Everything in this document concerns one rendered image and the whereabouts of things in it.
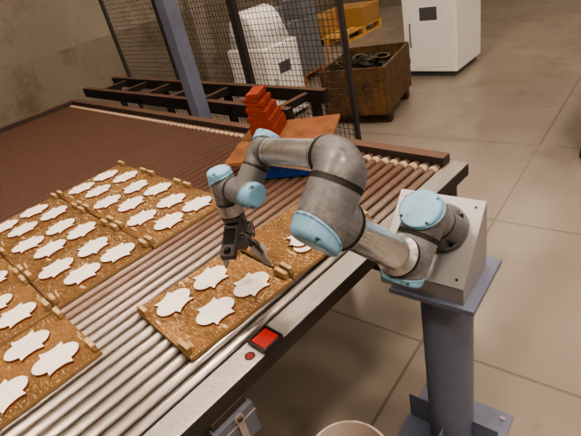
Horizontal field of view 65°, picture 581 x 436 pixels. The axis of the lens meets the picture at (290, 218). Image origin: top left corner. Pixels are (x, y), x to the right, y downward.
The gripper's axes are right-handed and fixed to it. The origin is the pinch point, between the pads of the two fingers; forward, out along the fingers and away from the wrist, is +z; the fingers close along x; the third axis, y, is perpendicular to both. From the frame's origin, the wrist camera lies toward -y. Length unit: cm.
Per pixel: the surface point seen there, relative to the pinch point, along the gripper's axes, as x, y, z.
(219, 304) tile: 9.3, -8.7, 6.9
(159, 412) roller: 15.6, -45.4, 9.4
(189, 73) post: 83, 189, -22
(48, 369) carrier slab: 56, -34, 6
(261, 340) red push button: -7.6, -22.6, 8.5
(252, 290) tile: -0.5, -2.4, 7.0
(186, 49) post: 81, 192, -37
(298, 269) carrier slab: -14.2, 8.1, 8.1
